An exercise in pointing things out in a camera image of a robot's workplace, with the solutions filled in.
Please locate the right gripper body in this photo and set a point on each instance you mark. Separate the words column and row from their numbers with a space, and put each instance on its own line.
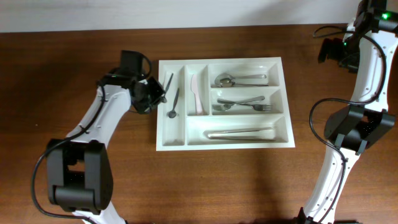
column 347, row 52

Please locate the silver fork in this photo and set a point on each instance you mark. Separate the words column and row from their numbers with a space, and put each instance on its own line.
column 227, row 106
column 256, row 107

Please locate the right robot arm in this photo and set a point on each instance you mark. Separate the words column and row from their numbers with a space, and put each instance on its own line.
column 366, row 47

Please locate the silver teaspoon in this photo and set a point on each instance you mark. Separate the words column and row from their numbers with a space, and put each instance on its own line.
column 172, row 113

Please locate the long metal tweezers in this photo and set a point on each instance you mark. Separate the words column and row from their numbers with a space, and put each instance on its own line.
column 250, row 134

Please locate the white plastic cutlery tray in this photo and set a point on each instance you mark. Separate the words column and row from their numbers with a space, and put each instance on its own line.
column 185, row 131

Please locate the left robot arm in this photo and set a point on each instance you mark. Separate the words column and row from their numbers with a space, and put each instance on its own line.
column 79, row 177

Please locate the pink plastic knife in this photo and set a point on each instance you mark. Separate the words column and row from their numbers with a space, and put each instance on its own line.
column 195, row 91

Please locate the silver tablespoon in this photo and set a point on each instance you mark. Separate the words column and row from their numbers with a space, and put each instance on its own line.
column 227, row 75
column 231, row 83

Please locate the small dark teaspoon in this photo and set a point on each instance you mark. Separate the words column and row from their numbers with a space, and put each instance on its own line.
column 164, row 100

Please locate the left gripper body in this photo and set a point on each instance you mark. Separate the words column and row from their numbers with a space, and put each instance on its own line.
column 151, row 92

